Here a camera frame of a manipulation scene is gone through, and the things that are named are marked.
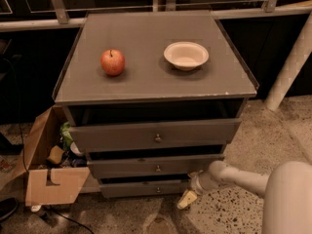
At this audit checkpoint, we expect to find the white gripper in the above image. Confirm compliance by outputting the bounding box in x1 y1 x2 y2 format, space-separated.
177 171 216 210

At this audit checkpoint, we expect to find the grey bottom drawer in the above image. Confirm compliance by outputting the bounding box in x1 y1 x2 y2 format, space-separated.
99 175 189 198

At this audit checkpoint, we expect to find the grey drawer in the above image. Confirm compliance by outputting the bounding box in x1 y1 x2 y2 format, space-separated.
88 154 224 178
99 175 189 198
70 118 241 152

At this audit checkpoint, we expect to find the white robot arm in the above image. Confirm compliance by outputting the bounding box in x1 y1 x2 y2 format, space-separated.
177 161 312 234

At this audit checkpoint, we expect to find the grey middle drawer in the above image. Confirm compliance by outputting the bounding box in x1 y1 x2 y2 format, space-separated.
88 154 224 178

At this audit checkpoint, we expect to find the grey top drawer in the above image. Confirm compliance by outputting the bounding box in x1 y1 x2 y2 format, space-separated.
70 118 241 152

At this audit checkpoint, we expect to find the grey drawer cabinet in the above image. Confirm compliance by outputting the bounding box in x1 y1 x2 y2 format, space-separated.
54 11 257 185

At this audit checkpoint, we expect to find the green plastic bag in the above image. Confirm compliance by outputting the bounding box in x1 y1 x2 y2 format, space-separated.
59 122 73 150

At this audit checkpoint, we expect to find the yellow sponge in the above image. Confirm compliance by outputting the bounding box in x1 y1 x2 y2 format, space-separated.
47 145 64 165

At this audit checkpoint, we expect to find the white bowl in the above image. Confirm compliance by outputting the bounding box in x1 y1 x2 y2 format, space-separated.
164 42 209 71

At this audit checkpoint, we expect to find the red apple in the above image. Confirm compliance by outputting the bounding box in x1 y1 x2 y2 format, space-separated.
100 49 125 76

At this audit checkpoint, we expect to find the brown cardboard box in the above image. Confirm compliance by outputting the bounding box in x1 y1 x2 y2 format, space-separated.
12 106 90 206

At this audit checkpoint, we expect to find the metal railing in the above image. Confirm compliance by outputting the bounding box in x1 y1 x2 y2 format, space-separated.
0 0 312 32

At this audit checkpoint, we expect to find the white diagonal post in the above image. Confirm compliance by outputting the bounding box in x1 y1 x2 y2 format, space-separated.
264 13 312 111

